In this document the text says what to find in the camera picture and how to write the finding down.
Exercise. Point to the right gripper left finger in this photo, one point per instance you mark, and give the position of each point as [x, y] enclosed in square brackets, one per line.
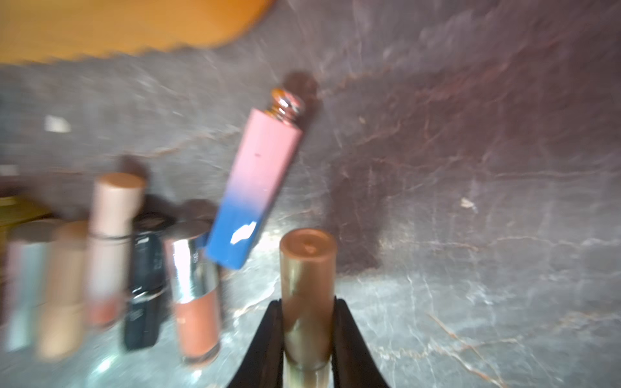
[264, 361]

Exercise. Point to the pink beige lip gloss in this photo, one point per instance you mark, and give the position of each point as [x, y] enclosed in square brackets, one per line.
[117, 199]

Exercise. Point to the beige lipstick tube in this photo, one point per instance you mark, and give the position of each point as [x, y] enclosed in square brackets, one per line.
[62, 315]

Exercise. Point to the black round lipstick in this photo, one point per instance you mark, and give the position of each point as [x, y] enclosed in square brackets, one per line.
[147, 283]

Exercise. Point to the pink blue gradient lipstick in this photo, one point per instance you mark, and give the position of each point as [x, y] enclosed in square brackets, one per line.
[267, 146]

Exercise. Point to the bronze gold lipstick tube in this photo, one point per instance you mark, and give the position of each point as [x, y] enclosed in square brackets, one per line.
[308, 271]

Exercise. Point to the silver cap coral lip gloss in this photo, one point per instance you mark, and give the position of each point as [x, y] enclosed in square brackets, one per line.
[193, 280]

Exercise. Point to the yellow plastic storage box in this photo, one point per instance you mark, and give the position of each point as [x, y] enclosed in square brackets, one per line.
[46, 31]

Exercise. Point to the silver lipstick tube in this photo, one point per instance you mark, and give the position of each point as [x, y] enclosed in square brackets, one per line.
[27, 254]

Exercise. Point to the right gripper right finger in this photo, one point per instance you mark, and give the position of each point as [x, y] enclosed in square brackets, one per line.
[352, 363]

